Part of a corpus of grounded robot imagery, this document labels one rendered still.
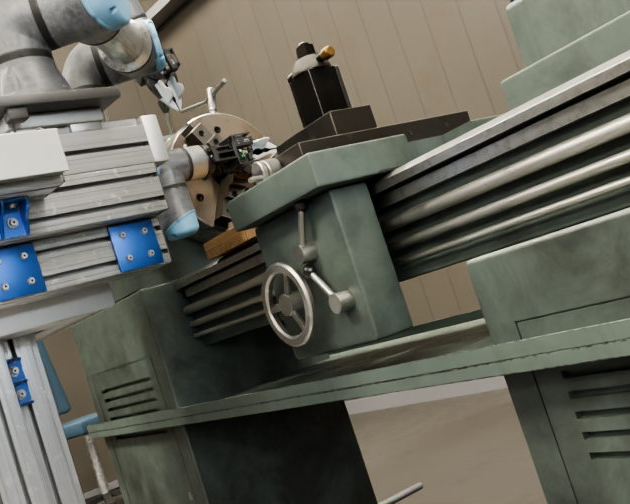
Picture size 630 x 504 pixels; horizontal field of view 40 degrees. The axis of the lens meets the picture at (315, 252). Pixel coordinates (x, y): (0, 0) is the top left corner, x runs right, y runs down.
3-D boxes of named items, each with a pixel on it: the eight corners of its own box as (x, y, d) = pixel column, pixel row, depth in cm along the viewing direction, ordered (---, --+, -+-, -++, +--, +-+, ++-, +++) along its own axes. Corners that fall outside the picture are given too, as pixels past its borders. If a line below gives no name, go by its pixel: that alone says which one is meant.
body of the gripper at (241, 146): (262, 161, 197) (216, 170, 190) (245, 172, 204) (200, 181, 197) (252, 129, 197) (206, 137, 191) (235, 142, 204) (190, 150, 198)
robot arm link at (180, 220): (156, 247, 192) (141, 201, 193) (204, 232, 192) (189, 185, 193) (149, 245, 184) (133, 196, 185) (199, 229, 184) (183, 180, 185)
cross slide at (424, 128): (257, 194, 167) (250, 172, 167) (419, 158, 191) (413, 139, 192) (306, 165, 152) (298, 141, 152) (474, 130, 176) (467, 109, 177)
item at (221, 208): (230, 189, 222) (224, 232, 218) (212, 183, 219) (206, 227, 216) (250, 176, 213) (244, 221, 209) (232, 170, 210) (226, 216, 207)
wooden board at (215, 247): (207, 260, 200) (202, 244, 200) (329, 228, 221) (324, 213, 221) (270, 228, 176) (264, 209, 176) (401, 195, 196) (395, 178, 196)
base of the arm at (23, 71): (9, 101, 143) (-8, 45, 143) (-20, 134, 154) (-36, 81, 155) (92, 94, 152) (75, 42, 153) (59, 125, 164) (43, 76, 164)
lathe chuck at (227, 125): (162, 240, 215) (150, 120, 221) (272, 240, 232) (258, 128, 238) (176, 231, 208) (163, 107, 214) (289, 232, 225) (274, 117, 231)
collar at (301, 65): (285, 83, 170) (281, 69, 171) (318, 79, 175) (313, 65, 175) (306, 67, 164) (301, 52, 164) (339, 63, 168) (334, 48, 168)
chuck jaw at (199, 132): (208, 172, 220) (174, 139, 217) (219, 160, 222) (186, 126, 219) (227, 159, 210) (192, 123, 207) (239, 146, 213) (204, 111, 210)
